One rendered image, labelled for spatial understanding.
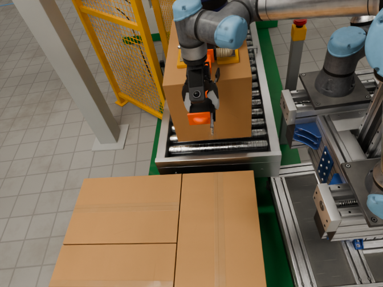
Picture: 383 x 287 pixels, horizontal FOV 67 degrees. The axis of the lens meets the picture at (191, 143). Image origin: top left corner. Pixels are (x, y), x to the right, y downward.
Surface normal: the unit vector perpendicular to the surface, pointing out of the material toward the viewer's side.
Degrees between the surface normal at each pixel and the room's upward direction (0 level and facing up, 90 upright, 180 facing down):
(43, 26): 90
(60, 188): 0
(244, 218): 0
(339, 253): 0
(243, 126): 90
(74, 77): 90
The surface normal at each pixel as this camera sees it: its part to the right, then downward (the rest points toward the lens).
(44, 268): -0.15, -0.63
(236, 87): -0.04, 0.77
